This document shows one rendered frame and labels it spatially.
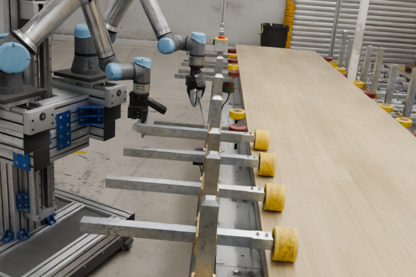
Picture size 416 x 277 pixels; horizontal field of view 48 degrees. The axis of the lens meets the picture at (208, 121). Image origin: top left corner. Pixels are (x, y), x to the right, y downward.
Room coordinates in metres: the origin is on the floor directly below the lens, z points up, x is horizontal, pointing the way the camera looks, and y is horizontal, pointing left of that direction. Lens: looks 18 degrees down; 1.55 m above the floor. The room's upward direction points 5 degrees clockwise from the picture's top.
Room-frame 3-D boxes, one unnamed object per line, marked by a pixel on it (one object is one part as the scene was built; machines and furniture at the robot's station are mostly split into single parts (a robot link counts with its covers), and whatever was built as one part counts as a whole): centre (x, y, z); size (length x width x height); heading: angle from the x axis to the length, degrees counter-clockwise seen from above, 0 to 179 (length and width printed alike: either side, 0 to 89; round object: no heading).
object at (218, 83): (1.78, -0.03, 0.94); 0.03 x 0.03 x 0.48; 89
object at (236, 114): (2.24, -0.14, 0.85); 0.08 x 0.08 x 0.11
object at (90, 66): (2.26, 0.62, 1.09); 0.15 x 0.15 x 0.10
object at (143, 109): (2.00, 0.31, 0.97); 0.09 x 0.08 x 0.12; 89
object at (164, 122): (2.24, 0.05, 0.80); 0.43 x 0.03 x 0.04; 89
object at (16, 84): (1.81, 0.83, 1.09); 0.15 x 0.15 x 0.10
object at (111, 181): (1.24, 0.03, 0.95); 0.50 x 0.04 x 0.04; 89
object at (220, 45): (2.54, -0.04, 1.18); 0.07 x 0.07 x 0.08; 89
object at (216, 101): (1.53, -0.02, 0.92); 0.03 x 0.03 x 0.48; 89
